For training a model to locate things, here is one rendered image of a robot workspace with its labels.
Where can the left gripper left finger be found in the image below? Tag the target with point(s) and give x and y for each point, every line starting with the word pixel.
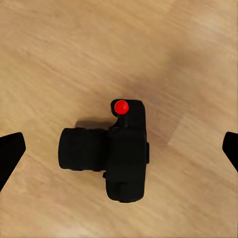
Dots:
pixel 12 147

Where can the digital camera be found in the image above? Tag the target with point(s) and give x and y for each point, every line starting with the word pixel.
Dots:
pixel 122 151

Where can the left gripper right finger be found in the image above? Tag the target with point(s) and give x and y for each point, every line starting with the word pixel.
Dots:
pixel 230 148

